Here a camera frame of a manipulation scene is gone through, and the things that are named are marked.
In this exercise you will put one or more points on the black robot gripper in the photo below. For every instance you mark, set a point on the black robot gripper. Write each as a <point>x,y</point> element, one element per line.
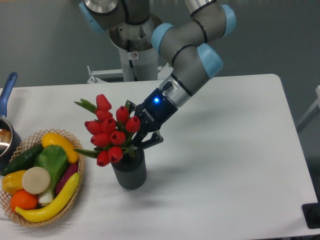
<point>155,110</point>

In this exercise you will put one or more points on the red tulip bouquet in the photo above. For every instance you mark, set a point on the red tulip bouquet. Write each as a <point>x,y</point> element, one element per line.
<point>111,134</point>

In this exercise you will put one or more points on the dark grey ribbed vase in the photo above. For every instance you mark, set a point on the dark grey ribbed vase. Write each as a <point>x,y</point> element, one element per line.
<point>131,172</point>

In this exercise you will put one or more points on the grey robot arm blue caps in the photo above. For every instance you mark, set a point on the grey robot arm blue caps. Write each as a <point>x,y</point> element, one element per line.
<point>186,48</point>

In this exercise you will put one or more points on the purple sweet potato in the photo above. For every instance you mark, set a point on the purple sweet potato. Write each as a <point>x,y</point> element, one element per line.
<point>70,170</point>

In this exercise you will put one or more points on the yellow squash upper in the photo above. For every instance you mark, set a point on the yellow squash upper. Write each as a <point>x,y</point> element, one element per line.
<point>53,138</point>

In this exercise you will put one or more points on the green leafy bok choy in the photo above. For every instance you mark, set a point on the green leafy bok choy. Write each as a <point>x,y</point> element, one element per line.
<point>53,158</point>

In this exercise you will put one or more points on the woven wicker basket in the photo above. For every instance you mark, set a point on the woven wicker basket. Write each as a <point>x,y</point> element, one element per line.
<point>33,140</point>

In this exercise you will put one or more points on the beige round mushroom cap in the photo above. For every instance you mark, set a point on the beige round mushroom cap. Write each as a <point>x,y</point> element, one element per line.
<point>35,180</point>

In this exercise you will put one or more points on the green cucumber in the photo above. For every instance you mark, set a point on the green cucumber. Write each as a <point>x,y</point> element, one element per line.
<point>23,161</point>

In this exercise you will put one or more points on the yellow banana squash lower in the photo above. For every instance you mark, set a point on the yellow banana squash lower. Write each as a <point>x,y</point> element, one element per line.
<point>56,206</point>

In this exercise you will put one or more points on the yellow bell pepper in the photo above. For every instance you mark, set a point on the yellow bell pepper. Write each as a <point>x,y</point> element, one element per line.
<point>12,182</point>

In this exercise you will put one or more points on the orange fruit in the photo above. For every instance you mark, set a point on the orange fruit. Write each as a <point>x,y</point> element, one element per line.
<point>23,200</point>

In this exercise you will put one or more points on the black box at table edge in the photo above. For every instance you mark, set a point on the black box at table edge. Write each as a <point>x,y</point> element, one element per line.
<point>311,212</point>

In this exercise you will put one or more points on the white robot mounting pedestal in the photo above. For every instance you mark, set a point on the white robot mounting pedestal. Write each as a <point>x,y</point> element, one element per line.
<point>139,60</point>

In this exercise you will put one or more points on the blue handled saucepan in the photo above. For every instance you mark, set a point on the blue handled saucepan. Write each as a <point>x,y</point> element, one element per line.
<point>9,138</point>

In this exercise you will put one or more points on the white frame at right edge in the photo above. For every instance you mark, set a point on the white frame at right edge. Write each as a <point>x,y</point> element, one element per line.
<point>310,113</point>

